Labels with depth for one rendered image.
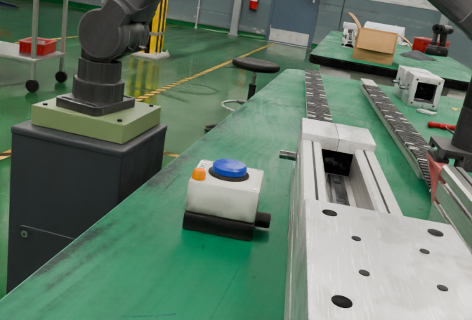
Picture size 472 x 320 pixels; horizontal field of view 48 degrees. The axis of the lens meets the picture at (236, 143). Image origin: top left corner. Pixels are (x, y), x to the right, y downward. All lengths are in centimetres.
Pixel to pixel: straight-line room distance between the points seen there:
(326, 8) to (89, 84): 1083
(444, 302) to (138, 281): 29
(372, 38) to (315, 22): 885
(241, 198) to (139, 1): 40
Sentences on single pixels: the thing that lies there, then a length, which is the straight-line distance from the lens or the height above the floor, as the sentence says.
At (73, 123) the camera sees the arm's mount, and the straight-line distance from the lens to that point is 90.
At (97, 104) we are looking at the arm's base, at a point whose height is 83.
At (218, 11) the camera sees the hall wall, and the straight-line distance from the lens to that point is 1203.
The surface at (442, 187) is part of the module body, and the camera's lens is 75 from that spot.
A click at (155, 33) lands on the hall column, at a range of 698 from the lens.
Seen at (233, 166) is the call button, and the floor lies 85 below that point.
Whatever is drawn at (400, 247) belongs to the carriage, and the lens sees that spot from 37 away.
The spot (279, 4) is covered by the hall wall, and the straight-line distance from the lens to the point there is 1173.
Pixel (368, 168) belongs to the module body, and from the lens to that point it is 66.
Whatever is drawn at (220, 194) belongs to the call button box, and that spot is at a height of 83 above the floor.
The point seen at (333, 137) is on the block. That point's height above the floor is 87.
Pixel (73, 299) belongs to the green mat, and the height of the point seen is 78.
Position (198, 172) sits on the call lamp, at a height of 85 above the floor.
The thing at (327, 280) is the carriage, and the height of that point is 90.
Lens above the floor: 105
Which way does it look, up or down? 16 degrees down
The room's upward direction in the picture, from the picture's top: 9 degrees clockwise
